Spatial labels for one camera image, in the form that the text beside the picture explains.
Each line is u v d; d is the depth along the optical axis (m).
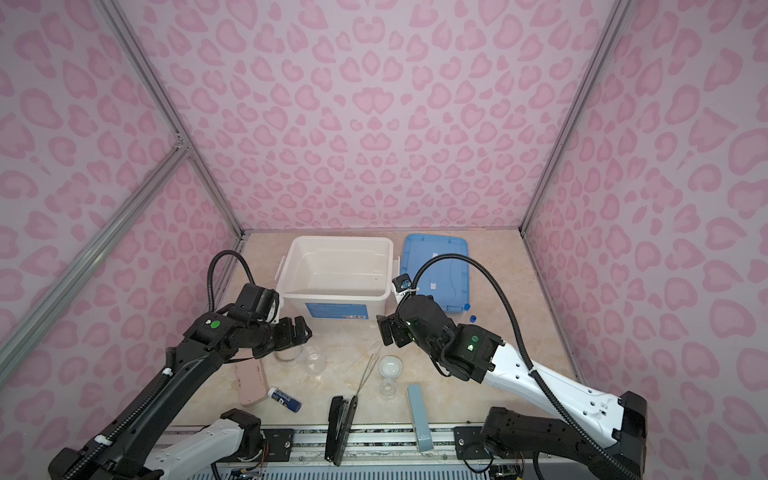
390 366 0.85
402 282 0.59
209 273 0.58
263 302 0.60
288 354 0.86
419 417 0.75
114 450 0.38
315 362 0.86
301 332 0.69
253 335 0.55
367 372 0.86
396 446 0.75
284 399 0.78
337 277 1.07
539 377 0.43
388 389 0.78
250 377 0.83
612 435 0.39
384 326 0.61
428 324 0.48
